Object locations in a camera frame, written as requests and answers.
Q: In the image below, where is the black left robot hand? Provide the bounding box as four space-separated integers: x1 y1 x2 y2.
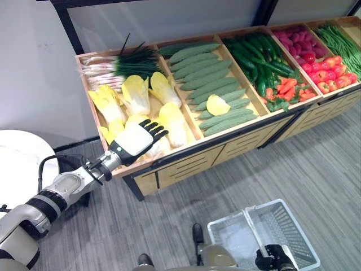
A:
108 119 169 167

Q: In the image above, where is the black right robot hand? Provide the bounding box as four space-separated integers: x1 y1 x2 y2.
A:
255 244 296 271

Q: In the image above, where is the white plastic shopping basket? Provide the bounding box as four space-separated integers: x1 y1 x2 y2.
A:
207 199 322 271

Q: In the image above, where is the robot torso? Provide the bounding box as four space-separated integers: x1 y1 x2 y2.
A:
195 244 238 268

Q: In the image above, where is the wooden display stand long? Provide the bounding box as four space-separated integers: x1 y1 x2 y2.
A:
74 25 300 202

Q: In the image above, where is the robot right dark leg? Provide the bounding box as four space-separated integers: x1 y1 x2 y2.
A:
192 222 205 266

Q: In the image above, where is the green onion bunch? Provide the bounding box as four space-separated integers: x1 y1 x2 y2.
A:
80 32 165 91

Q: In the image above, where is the dark green bitter gourd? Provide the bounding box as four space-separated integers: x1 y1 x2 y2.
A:
157 42 204 57

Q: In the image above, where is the white round table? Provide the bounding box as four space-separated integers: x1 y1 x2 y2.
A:
0 129 58 212

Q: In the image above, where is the robot left dark foot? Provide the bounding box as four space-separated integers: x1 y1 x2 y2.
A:
138 253 155 268

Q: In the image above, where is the dark green cucumber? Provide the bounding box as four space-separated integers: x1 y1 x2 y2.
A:
265 33 285 59
257 72 269 97
254 33 279 62
239 37 266 60
230 50 256 71
270 60 296 75

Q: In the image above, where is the wooden display stand short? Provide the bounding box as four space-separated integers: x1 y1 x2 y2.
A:
270 15 361 145

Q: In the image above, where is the green bean bundle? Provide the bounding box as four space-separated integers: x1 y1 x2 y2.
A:
314 24 361 82

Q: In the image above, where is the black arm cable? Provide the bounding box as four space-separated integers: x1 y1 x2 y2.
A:
37 154 87 193

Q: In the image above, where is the black metal shelf frame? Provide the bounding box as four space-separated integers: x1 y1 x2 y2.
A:
36 0 361 56

